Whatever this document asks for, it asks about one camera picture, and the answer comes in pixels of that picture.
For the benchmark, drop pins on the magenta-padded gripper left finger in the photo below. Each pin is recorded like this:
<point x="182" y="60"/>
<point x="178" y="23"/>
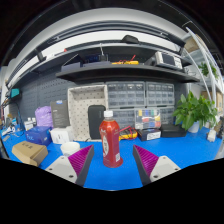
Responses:
<point x="61" y="166"/>

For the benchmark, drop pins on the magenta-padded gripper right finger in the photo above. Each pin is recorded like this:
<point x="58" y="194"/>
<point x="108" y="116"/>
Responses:
<point x="163" y="166"/>

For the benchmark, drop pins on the red drink bottle white cap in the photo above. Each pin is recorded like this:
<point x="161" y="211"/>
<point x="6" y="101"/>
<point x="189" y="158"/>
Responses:
<point x="111" y="143"/>

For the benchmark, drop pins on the white product box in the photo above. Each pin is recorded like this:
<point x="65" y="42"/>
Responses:
<point x="61" y="136"/>

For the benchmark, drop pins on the black box with white label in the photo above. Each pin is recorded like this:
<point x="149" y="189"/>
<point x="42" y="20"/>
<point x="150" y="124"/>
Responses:
<point x="149" y="135"/>

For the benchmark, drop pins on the brown cardboard box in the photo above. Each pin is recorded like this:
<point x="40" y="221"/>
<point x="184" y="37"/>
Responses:
<point x="29" y="153"/>

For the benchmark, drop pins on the flat black case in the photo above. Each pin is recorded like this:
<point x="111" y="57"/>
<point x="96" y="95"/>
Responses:
<point x="173" y="130"/>

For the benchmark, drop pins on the blue product box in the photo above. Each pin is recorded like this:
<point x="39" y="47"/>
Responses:
<point x="38" y="136"/>

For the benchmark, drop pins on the yellow multimeter with red leads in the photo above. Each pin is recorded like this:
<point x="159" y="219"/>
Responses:
<point x="128" y="134"/>

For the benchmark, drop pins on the grey small-parts drawer cabinet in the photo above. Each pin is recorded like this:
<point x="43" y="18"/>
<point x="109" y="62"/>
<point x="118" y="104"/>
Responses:
<point x="160" y="94"/>
<point x="126" y="95"/>
<point x="167" y="116"/>
<point x="124" y="117"/>

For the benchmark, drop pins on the clear organizer with colourful parts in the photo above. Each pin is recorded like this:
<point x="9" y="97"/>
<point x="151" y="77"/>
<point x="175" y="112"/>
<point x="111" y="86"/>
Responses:
<point x="147" y="118"/>

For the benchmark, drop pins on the dark grey upright box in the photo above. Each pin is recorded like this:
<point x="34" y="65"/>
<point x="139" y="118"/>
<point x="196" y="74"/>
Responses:
<point x="60" y="114"/>

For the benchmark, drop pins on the purple plastic bag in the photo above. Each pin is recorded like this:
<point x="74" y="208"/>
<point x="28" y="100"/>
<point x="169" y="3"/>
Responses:
<point x="44" y="116"/>

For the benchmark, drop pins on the black rounded speaker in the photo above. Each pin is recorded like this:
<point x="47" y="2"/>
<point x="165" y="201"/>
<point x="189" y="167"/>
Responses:
<point x="96" y="121"/>

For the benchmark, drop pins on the small white adapter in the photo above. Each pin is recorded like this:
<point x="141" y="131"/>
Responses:
<point x="212" y="135"/>

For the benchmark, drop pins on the green potted plant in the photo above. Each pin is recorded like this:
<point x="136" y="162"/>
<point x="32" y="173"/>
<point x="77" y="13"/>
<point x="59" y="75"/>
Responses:
<point x="191" y="111"/>

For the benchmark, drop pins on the teal lamp head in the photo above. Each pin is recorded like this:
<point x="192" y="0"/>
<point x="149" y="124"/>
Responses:
<point x="14" y="93"/>

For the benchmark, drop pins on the dark workbench shelf unit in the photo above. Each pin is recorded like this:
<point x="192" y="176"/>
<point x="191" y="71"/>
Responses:
<point x="123" y="72"/>

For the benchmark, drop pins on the white metal rack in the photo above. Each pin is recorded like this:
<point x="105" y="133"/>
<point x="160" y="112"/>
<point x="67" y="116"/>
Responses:
<point x="206" y="60"/>

